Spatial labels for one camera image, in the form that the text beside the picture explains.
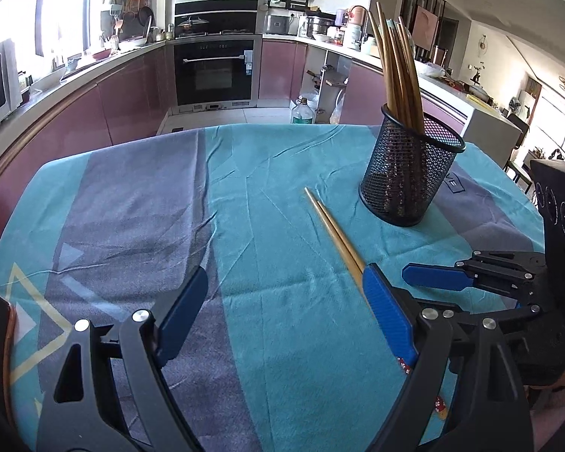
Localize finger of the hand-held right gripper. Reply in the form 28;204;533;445
419;299;547;336
402;250;547;298

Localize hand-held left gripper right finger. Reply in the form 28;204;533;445
362;263;534;452

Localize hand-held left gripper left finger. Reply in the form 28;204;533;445
35;266;209;452

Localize pair of wooden chopsticks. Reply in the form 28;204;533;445
304;187;448;420

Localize black mesh utensil holder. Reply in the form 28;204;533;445
359;102;466;228

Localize bunch of wooden chopsticks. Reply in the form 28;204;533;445
367;2;427;220

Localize person's right hand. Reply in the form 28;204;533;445
527;370;565;411

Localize dark wooden chair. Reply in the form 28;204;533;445
505;160;534;195

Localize teal and grey tablecloth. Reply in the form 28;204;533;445
0;122;547;452

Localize white island cabinet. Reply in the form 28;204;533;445
465;99;524;171

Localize white plastic bag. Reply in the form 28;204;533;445
417;61;446;79

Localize plastic water bottle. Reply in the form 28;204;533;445
289;98;314;126

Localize purple kitchen base cabinets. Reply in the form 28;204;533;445
0;38;469;241

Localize black built-in oven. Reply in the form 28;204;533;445
173;40;260;107

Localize pink electric kettle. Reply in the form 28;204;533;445
347;6;371;35

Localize silver rice cooker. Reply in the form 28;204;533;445
306;15;335;38

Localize steel pot with glass lid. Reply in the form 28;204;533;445
178;16;209;37

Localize small silver countertop oven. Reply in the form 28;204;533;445
264;13;293;35

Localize black range hood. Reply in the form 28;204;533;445
174;0;260;38

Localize kitchen window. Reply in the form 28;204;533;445
0;0;95;81

